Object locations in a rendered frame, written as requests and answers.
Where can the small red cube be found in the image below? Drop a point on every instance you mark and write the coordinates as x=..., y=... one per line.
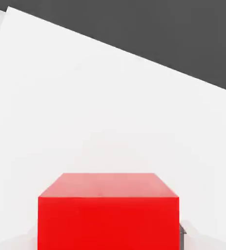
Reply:
x=108, y=222

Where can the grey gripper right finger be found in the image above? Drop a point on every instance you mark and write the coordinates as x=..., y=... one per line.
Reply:
x=182, y=239

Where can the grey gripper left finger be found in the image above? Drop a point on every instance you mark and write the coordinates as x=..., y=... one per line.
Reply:
x=31, y=243

